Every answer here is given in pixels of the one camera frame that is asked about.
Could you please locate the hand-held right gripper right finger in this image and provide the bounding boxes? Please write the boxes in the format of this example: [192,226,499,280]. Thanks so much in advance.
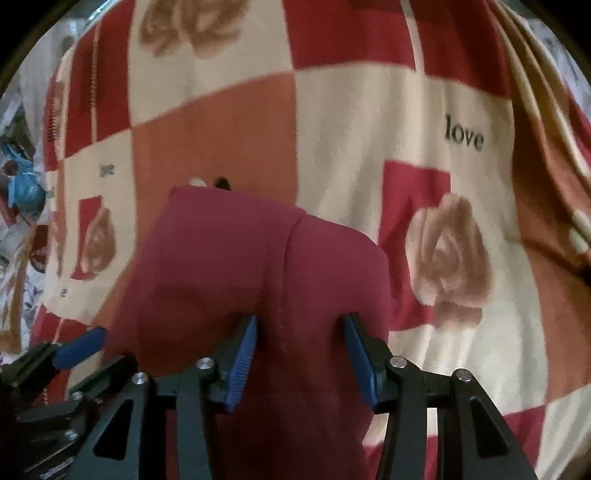
[344,313,539,480]

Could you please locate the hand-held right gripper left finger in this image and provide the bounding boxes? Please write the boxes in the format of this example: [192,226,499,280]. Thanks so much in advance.
[78,315,258,480]

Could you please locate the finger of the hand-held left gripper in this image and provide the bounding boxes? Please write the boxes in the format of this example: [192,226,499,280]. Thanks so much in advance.
[6,327,110,389]
[16,354,139,424]

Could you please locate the maroon garment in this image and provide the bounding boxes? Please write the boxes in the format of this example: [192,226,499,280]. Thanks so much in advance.
[108,185,399,480]

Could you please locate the brown and white patterned cloth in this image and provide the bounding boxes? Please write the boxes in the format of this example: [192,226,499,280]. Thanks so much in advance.
[0,222,47,355]

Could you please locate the blue plastic bag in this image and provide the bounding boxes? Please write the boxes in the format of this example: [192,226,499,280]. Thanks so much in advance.
[0,142,48,216]

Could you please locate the rose print checked blanket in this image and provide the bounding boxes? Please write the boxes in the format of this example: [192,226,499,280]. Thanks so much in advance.
[28,0,591,480]

